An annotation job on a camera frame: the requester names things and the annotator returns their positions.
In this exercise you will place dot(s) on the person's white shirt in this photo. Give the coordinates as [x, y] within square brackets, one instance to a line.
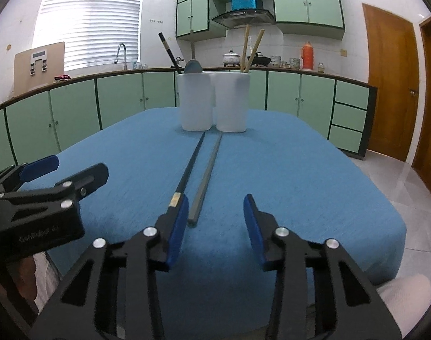
[47, 279]

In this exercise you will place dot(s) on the white cooking pot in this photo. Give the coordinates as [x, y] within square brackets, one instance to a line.
[231, 59]

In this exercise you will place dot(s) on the orange thermos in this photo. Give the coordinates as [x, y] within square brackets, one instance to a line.
[307, 58]

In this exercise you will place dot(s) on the metal sink faucet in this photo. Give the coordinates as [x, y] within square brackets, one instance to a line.
[125, 56]

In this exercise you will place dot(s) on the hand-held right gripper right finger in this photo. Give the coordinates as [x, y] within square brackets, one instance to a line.
[254, 233]

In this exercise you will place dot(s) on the person's left forearm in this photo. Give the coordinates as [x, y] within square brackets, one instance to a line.
[27, 279]

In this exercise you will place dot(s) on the range hood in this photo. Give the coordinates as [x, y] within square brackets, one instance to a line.
[242, 17]

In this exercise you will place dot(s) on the cardboard board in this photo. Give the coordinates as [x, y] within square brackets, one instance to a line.
[54, 67]

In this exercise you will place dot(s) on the wooden chopstick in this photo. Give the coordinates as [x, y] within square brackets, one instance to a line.
[255, 49]
[245, 47]

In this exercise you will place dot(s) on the blue box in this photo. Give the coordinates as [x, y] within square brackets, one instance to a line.
[245, 0]

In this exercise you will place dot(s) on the white window blinds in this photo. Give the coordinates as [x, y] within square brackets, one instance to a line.
[91, 24]

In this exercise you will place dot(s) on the red cloth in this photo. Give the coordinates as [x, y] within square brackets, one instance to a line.
[62, 77]

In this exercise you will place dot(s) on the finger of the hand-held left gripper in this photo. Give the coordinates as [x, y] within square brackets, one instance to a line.
[91, 179]
[41, 166]

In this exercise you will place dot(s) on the small glass jar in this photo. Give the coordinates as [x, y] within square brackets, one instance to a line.
[321, 68]

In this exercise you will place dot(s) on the black chopstick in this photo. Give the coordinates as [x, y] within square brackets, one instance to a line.
[167, 51]
[188, 170]

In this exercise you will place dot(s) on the white plastic utensil holder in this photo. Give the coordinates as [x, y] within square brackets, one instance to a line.
[233, 102]

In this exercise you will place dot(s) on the grey spoon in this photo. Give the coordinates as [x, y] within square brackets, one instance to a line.
[193, 67]

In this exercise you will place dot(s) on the black pan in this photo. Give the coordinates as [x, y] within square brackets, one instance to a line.
[263, 60]

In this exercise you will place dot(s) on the green base kitchen cabinets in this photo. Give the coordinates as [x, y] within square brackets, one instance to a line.
[77, 113]

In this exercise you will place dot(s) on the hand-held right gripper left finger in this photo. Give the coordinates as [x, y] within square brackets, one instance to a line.
[176, 233]

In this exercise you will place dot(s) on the white cloth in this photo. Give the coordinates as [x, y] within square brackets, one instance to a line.
[403, 297]

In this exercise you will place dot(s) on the clear drinking glasses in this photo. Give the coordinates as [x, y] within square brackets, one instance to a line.
[140, 65]

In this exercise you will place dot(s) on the green wall cabinets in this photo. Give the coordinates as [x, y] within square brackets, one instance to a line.
[307, 0]

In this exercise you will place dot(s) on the blue tablecloth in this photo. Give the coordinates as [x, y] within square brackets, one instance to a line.
[289, 170]

